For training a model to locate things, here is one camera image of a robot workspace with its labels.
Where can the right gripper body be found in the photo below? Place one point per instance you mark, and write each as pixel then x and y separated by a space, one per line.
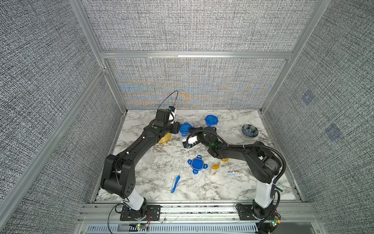
pixel 200 128

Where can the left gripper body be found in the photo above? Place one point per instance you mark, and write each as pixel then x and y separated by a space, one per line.
pixel 173 128

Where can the blue lid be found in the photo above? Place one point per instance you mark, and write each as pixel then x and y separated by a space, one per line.
pixel 211 118
pixel 197 164
pixel 184 129

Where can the clear container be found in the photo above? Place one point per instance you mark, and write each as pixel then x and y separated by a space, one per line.
pixel 211 124
pixel 183 138
pixel 149 158

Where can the clear container back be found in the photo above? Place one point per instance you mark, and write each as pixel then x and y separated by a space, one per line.
pixel 211 124

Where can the blue lid back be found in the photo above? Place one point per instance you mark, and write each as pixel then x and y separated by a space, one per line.
pixel 211 118

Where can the orange cap bottle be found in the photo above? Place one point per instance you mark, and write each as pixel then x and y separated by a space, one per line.
pixel 214 169
pixel 224 162

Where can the orange cap bottle front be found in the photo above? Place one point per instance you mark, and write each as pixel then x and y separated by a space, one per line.
pixel 214 169

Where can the blue toothbrush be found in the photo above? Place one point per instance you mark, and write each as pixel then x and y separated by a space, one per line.
pixel 175 183

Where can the toothpaste tube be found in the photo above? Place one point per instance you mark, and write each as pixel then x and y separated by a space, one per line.
pixel 234 173

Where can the clear container front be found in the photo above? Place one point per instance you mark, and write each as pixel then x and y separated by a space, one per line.
pixel 149 158

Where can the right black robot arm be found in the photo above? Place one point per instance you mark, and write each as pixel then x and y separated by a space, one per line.
pixel 266 164

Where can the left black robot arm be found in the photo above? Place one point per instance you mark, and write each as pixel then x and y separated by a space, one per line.
pixel 118 175

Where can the yellow bamboo steamer basket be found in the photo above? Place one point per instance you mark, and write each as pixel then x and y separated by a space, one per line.
pixel 165 139

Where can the dark blue bowl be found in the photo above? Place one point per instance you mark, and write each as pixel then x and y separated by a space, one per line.
pixel 250 131

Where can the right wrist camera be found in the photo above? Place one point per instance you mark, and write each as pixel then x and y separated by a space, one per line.
pixel 192 141

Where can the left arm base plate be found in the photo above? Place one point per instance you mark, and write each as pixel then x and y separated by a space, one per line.
pixel 149 212

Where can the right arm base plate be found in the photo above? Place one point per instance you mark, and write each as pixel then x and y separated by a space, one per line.
pixel 247 212

